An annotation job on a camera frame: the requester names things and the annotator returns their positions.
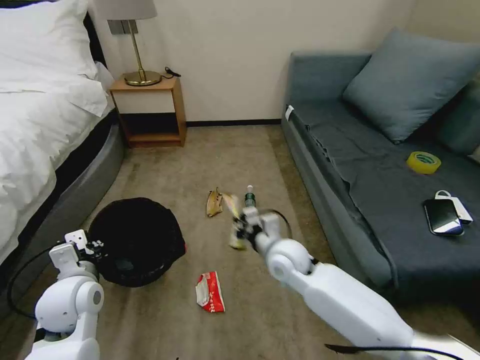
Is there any yellow banana peel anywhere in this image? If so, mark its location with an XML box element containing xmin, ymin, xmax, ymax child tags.
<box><xmin>224</xmin><ymin>192</ymin><xmax>248</xmax><ymax>251</ymax></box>

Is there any black trash bin with bag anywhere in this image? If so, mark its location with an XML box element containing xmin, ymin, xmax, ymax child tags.
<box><xmin>89</xmin><ymin>197</ymin><xmax>187</xmax><ymax>288</ymax></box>

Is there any green bottle with white cap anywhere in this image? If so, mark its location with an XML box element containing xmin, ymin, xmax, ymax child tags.
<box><xmin>243</xmin><ymin>184</ymin><xmax>258</xmax><ymax>209</ymax></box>

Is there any brown banana peel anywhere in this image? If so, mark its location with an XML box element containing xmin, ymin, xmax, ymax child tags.
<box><xmin>205</xmin><ymin>187</ymin><xmax>225</xmax><ymax>218</ymax></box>

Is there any red and white paper package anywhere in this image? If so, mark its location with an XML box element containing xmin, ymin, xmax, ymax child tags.
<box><xmin>194</xmin><ymin>271</ymin><xmax>226</xmax><ymax>316</ymax></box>

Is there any blue-grey sofa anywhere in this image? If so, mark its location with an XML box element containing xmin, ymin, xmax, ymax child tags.
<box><xmin>280</xmin><ymin>50</ymin><xmax>480</xmax><ymax>305</ymax></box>

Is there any white duvet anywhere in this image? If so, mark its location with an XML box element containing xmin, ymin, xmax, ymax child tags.
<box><xmin>0</xmin><ymin>59</ymin><xmax>116</xmax><ymax>265</ymax></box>

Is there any wooden nightstand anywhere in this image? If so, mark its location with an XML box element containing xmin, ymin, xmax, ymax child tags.
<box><xmin>109</xmin><ymin>72</ymin><xmax>188</xmax><ymax>149</ymax></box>

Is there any brass table lamp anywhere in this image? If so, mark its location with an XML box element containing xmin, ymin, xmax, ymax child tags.
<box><xmin>98</xmin><ymin>0</ymin><xmax>163</xmax><ymax>88</ymax></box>

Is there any yellow tape roll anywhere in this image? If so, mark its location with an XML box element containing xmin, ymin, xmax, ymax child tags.
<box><xmin>406</xmin><ymin>150</ymin><xmax>442</xmax><ymax>176</ymax></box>

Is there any black power bank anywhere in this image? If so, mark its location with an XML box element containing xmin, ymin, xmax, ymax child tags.
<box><xmin>423</xmin><ymin>197</ymin><xmax>466</xmax><ymax>237</ymax></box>

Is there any black headboard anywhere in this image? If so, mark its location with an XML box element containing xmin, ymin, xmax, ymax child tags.
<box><xmin>82</xmin><ymin>10</ymin><xmax>110</xmax><ymax>73</ymax></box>

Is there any white pillow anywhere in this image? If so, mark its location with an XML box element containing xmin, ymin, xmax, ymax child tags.
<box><xmin>0</xmin><ymin>0</ymin><xmax>101</xmax><ymax>94</ymax></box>

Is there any large blue-grey cushion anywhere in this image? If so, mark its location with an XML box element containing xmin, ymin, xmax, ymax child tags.
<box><xmin>341</xmin><ymin>26</ymin><xmax>480</xmax><ymax>146</ymax></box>

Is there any teal cushion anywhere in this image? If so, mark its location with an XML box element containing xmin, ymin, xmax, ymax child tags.
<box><xmin>434</xmin><ymin>73</ymin><xmax>480</xmax><ymax>159</ymax></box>

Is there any grey bed frame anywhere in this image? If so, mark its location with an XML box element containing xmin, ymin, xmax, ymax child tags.
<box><xmin>0</xmin><ymin>108</ymin><xmax>127</xmax><ymax>320</ymax></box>

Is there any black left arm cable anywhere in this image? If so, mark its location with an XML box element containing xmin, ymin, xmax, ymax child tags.
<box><xmin>6</xmin><ymin>245</ymin><xmax>58</xmax><ymax>320</ymax></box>

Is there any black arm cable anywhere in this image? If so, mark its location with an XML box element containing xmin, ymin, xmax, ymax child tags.
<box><xmin>324</xmin><ymin>342</ymin><xmax>467</xmax><ymax>360</ymax></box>
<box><xmin>6</xmin><ymin>245</ymin><xmax>58</xmax><ymax>320</ymax></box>

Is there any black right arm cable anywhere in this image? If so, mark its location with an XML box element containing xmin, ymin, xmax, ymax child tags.
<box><xmin>324</xmin><ymin>342</ymin><xmax>467</xmax><ymax>360</ymax></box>

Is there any white charger with cable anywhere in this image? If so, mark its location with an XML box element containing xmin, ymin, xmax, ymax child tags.
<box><xmin>434</xmin><ymin>189</ymin><xmax>475</xmax><ymax>226</ymax></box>

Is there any grey wall switch panel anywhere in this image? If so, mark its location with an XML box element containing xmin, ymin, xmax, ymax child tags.
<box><xmin>107</xmin><ymin>19</ymin><xmax>141</xmax><ymax>37</ymax></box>

